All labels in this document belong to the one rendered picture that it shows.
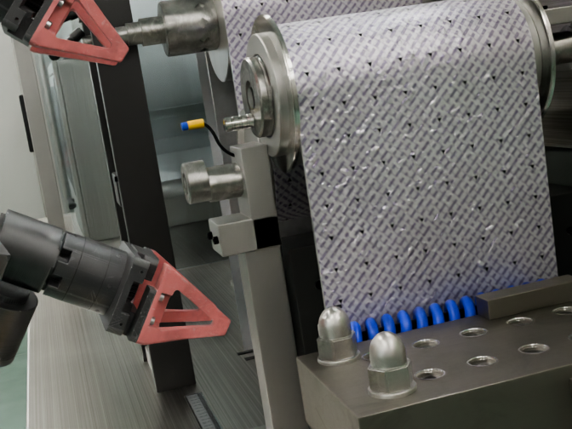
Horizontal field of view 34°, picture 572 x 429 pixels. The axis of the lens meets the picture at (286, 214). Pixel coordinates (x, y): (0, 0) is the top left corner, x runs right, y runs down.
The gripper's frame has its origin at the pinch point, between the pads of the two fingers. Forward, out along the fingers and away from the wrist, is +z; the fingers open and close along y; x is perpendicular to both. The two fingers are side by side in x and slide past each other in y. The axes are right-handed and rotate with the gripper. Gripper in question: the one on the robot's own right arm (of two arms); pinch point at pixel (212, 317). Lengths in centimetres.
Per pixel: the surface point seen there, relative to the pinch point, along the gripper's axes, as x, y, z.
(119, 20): 24.6, -32.6, -14.7
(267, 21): 26.2, -2.7, -4.6
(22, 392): -107, -341, 24
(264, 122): 17.8, -2.5, -1.5
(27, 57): 20, -102, -23
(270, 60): 22.8, -0.7, -3.5
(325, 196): 13.6, 0.7, 5.4
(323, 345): 2.0, 7.9, 7.6
